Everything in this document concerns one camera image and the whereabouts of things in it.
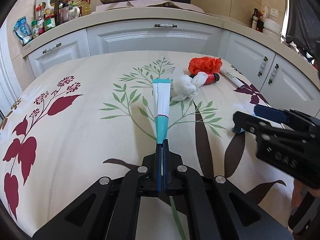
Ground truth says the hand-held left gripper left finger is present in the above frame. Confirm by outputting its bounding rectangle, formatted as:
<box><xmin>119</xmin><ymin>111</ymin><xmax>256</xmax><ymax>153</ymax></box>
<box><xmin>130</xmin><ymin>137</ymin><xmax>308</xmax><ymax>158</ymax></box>
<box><xmin>32</xmin><ymin>140</ymin><xmax>163</xmax><ymax>240</ymax></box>

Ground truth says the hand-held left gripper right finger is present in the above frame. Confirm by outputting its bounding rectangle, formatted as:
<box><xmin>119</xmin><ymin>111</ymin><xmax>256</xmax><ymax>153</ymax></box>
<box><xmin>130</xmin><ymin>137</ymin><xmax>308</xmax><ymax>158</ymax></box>
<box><xmin>162</xmin><ymin>139</ymin><xmax>295</xmax><ymax>240</ymax></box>

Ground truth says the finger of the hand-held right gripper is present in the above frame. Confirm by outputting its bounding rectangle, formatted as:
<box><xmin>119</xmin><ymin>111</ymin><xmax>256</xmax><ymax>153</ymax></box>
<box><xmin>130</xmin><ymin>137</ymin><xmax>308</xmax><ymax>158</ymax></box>
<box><xmin>254</xmin><ymin>104</ymin><xmax>320</xmax><ymax>130</ymax></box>
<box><xmin>231</xmin><ymin>111</ymin><xmax>284</xmax><ymax>136</ymax></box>

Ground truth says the white stick sachet green print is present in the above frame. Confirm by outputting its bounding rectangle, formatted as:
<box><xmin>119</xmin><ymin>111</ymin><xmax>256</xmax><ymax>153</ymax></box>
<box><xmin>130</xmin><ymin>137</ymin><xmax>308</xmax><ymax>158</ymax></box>
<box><xmin>222</xmin><ymin>66</ymin><xmax>244</xmax><ymax>88</ymax></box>

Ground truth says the small red label bottle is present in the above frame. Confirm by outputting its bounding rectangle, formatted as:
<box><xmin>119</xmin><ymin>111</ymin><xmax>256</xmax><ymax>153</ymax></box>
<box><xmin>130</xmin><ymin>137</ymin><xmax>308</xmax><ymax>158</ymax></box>
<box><xmin>189</xmin><ymin>72</ymin><xmax>220</xmax><ymax>85</ymax></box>

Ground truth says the teal white small box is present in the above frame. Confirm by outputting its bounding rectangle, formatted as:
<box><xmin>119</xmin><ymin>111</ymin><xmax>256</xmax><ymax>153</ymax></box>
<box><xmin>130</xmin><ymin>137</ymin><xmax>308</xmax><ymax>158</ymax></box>
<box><xmin>152</xmin><ymin>78</ymin><xmax>172</xmax><ymax>144</ymax></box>

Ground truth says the white tissue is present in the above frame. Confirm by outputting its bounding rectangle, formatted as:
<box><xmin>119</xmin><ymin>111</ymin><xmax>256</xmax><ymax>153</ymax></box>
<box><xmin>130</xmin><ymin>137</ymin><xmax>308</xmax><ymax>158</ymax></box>
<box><xmin>170</xmin><ymin>71</ymin><xmax>208</xmax><ymax>102</ymax></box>

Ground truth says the orange plastic bag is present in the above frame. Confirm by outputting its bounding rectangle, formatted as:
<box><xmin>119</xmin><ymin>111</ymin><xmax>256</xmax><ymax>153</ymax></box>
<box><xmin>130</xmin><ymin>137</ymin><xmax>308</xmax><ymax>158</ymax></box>
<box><xmin>188</xmin><ymin>57</ymin><xmax>222</xmax><ymax>74</ymax></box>

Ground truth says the person's right hand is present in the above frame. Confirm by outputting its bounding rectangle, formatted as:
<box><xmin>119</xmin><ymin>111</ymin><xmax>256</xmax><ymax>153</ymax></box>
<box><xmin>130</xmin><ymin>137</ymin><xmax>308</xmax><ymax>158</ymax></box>
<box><xmin>291</xmin><ymin>180</ymin><xmax>310</xmax><ymax>208</ymax></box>

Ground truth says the narrow white cabinet door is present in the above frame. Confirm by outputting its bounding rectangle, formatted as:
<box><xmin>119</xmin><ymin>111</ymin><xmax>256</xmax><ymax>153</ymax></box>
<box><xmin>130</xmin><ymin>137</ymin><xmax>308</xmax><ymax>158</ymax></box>
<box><xmin>225</xmin><ymin>32</ymin><xmax>277</xmax><ymax>93</ymax></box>

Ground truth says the white lidded container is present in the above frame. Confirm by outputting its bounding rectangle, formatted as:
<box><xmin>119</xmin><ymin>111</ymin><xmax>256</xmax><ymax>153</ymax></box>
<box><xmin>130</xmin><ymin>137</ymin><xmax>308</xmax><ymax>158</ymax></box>
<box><xmin>262</xmin><ymin>27</ymin><xmax>282</xmax><ymax>37</ymax></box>
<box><xmin>264</xmin><ymin>17</ymin><xmax>282</xmax><ymax>30</ymax></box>

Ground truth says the floral tablecloth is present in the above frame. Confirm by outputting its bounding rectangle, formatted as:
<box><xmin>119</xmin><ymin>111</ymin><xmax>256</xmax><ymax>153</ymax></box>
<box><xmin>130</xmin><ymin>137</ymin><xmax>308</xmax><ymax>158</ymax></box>
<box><xmin>0</xmin><ymin>50</ymin><xmax>295</xmax><ymax>240</ymax></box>

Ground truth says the red label jar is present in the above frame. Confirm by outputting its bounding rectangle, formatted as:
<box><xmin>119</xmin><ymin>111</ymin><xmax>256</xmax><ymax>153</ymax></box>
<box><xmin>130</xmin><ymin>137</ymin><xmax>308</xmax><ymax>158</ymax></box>
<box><xmin>257</xmin><ymin>10</ymin><xmax>265</xmax><ymax>32</ymax></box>

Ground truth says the dark curtain cloth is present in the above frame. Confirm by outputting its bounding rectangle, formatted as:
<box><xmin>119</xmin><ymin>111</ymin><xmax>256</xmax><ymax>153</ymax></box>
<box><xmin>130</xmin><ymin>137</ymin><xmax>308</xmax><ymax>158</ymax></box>
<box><xmin>281</xmin><ymin>0</ymin><xmax>320</xmax><ymax>58</ymax></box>

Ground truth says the wide white cabinet drawer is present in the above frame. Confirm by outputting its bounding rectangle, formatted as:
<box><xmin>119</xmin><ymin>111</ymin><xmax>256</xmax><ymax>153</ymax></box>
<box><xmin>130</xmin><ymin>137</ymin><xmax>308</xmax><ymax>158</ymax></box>
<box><xmin>86</xmin><ymin>20</ymin><xmax>225</xmax><ymax>55</ymax></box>

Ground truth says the small white cabinet drawer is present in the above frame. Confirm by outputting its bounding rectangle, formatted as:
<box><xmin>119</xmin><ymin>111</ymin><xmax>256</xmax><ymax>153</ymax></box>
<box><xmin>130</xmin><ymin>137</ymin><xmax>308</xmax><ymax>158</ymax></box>
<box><xmin>27</xmin><ymin>40</ymin><xmax>90</xmax><ymax>78</ymax></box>

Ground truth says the beige stove cover cloth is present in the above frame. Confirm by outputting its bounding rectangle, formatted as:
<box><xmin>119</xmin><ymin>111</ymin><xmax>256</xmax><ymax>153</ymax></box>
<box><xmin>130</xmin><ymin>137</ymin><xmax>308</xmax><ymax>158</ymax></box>
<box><xmin>96</xmin><ymin>0</ymin><xmax>205</xmax><ymax>13</ymax></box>

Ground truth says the beige kitchen countertop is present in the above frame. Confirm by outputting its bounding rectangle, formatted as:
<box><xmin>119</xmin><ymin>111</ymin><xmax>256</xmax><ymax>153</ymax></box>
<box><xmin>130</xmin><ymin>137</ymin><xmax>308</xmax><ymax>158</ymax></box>
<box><xmin>20</xmin><ymin>5</ymin><xmax>320</xmax><ymax>90</ymax></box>

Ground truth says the yellow cooking oil bottle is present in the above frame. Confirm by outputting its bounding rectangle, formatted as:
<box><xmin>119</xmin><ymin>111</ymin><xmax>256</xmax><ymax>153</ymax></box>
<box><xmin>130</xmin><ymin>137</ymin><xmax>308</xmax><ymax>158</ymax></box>
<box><xmin>77</xmin><ymin>0</ymin><xmax>92</xmax><ymax>16</ymax></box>

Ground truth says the row of condiment bottles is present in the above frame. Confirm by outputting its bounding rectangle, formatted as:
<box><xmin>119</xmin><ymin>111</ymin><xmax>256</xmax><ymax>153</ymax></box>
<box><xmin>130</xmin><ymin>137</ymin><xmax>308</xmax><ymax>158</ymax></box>
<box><xmin>31</xmin><ymin>0</ymin><xmax>93</xmax><ymax>37</ymax></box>

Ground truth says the blue snack packet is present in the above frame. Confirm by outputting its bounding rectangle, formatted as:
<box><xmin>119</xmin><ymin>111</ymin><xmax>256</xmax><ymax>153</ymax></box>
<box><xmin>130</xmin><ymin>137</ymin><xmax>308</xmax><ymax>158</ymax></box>
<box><xmin>14</xmin><ymin>17</ymin><xmax>33</xmax><ymax>46</ymax></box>

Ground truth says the white condiment rack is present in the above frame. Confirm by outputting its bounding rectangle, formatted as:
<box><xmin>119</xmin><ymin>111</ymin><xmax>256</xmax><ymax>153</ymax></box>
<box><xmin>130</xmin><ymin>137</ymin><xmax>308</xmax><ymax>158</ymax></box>
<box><xmin>35</xmin><ymin>0</ymin><xmax>72</xmax><ymax>14</ymax></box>

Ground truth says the white door frame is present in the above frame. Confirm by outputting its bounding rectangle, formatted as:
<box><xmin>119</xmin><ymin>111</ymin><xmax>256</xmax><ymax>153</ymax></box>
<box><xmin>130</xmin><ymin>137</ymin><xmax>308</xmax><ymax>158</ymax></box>
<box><xmin>0</xmin><ymin>22</ymin><xmax>28</xmax><ymax>120</ymax></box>

